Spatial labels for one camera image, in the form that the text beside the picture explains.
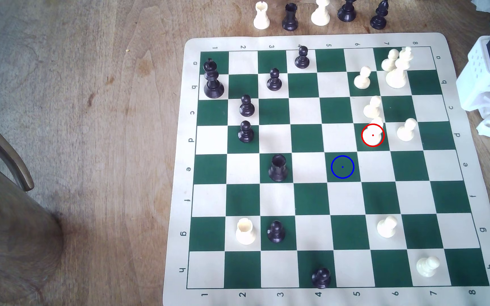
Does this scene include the white chess rook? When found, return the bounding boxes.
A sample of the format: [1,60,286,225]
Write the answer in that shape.
[254,1,271,30]
[236,218,257,246]

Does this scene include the white chess king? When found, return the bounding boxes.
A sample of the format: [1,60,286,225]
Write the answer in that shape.
[386,47,413,89]

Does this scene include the black chess pawn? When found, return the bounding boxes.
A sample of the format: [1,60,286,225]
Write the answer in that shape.
[312,267,331,289]
[267,220,286,244]
[239,94,256,117]
[267,67,283,92]
[238,121,254,143]
[295,45,311,69]

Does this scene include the dark wooden chair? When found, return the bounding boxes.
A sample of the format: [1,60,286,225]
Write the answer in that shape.
[0,104,65,305]

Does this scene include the black chess king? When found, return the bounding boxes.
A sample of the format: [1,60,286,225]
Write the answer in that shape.
[203,58,225,99]

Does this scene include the white chess pawn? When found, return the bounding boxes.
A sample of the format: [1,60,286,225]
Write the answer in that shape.
[397,118,418,142]
[363,96,383,121]
[311,0,331,27]
[376,215,398,239]
[416,256,440,278]
[381,49,400,72]
[362,120,385,148]
[354,66,372,90]

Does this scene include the black chess rook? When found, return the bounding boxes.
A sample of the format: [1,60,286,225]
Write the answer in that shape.
[282,3,299,31]
[269,154,288,182]

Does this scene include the black chess queen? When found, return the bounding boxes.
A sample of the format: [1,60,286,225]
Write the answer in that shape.
[337,0,357,23]

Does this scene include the green and white chess mat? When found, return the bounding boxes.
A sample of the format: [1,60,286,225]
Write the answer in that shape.
[162,33,490,306]

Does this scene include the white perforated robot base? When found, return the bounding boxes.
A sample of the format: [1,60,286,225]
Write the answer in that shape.
[456,36,490,146]

